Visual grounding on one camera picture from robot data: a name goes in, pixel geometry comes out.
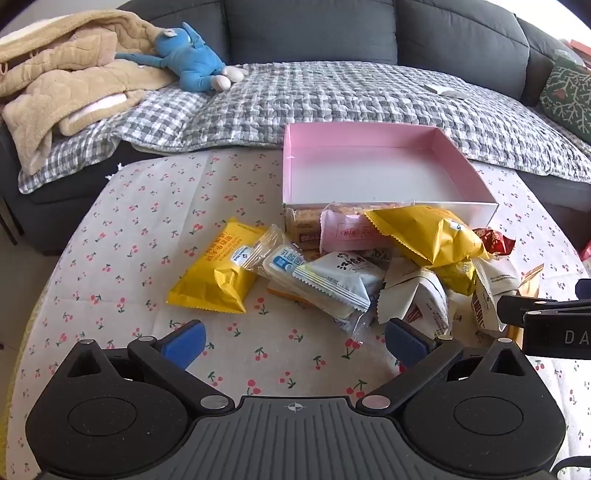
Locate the small white flat object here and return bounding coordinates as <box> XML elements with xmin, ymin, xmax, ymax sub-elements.
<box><xmin>424</xmin><ymin>84</ymin><xmax>468</xmax><ymax>99</ymax></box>

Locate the grey checked quilt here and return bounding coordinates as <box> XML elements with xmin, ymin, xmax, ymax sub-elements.
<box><xmin>18</xmin><ymin>60</ymin><xmax>591</xmax><ymax>195</ymax></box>

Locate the beige fleece blanket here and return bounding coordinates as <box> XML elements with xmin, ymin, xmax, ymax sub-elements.
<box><xmin>0</xmin><ymin>9</ymin><xmax>178</xmax><ymax>176</ymax></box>

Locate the clear cracker packet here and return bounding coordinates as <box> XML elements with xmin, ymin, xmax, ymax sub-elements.
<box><xmin>284</xmin><ymin>205</ymin><xmax>324</xmax><ymax>250</ymax></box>

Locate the cherry print tablecloth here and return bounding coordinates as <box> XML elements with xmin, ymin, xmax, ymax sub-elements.
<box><xmin>0</xmin><ymin>148</ymin><xmax>591</xmax><ymax>480</ymax></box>

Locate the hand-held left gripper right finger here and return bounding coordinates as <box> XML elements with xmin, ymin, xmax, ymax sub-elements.
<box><xmin>356</xmin><ymin>318</ymin><xmax>533</xmax><ymax>412</ymax></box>

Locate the red snack packet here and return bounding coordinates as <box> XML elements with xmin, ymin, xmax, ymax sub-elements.
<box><xmin>471</xmin><ymin>226</ymin><xmax>515</xmax><ymax>257</ymax></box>

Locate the golden brown snack packet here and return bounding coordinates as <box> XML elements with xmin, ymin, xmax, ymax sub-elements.
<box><xmin>517</xmin><ymin>263</ymin><xmax>546</xmax><ymax>298</ymax></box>

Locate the large yellow packet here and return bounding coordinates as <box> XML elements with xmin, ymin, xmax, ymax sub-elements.
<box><xmin>365</xmin><ymin>205</ymin><xmax>490</xmax><ymax>268</ymax></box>

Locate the pink snack packet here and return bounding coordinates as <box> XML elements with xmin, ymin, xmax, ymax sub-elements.
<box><xmin>318</xmin><ymin>203</ymin><xmax>398</xmax><ymax>254</ymax></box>

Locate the yellow snack packet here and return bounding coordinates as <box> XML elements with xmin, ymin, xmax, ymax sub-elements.
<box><xmin>166</xmin><ymin>217</ymin><xmax>269</xmax><ymax>315</ymax></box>

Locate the green cushion white branch print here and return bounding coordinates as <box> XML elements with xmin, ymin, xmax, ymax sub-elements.
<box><xmin>538</xmin><ymin>55</ymin><xmax>591</xmax><ymax>145</ymax></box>

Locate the pale grey snack packet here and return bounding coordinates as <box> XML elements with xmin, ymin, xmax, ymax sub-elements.
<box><xmin>293</xmin><ymin>251</ymin><xmax>386</xmax><ymax>312</ymax></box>

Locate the blue plush toy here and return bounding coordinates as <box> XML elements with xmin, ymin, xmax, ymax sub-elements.
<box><xmin>113</xmin><ymin>21</ymin><xmax>245</xmax><ymax>93</ymax></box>

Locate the pink cardboard box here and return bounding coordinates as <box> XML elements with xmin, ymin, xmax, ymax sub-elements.
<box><xmin>281</xmin><ymin>122</ymin><xmax>499</xmax><ymax>227</ymax></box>

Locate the white newspaper print packet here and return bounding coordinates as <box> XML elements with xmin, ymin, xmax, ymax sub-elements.
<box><xmin>376</xmin><ymin>258</ymin><xmax>451</xmax><ymax>337</ymax></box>

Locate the dark grey sofa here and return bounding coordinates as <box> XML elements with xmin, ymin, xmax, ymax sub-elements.
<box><xmin>0</xmin><ymin>0</ymin><xmax>591</xmax><ymax>259</ymax></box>

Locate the clear packet with white bar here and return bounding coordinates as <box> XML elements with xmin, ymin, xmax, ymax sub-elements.
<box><xmin>240</xmin><ymin>224</ymin><xmax>384</xmax><ymax>342</ymax></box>

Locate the orange and white snack packet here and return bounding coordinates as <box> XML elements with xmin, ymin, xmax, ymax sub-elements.
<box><xmin>268</xmin><ymin>281</ymin><xmax>315</xmax><ymax>306</ymax></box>

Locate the small yellow blue-circle packet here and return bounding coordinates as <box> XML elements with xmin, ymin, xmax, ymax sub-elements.
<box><xmin>434</xmin><ymin>261</ymin><xmax>476</xmax><ymax>296</ymax></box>

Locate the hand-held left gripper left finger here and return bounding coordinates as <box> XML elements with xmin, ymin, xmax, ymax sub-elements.
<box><xmin>60</xmin><ymin>320</ymin><xmax>237</xmax><ymax>412</ymax></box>

